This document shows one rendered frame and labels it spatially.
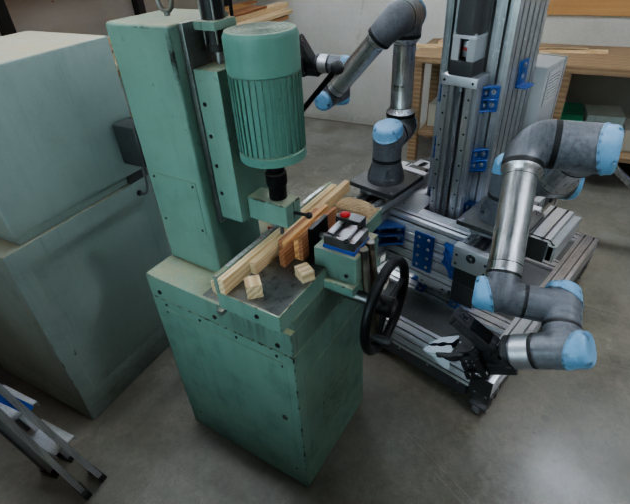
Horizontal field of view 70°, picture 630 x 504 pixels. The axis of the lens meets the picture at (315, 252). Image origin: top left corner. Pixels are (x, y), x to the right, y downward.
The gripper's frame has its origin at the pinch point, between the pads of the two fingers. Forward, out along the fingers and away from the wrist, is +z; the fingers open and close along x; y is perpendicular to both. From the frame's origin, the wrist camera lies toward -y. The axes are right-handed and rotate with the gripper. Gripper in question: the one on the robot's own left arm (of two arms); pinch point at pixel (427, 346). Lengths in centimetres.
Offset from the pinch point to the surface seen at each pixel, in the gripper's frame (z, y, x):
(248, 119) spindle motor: 18, -67, 2
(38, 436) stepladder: 130, -9, -55
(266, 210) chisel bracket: 35, -44, 7
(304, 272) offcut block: 25.7, -26.2, -0.3
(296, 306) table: 26.8, -20.5, -7.6
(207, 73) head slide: 24, -81, 3
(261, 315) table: 31.6, -23.6, -15.1
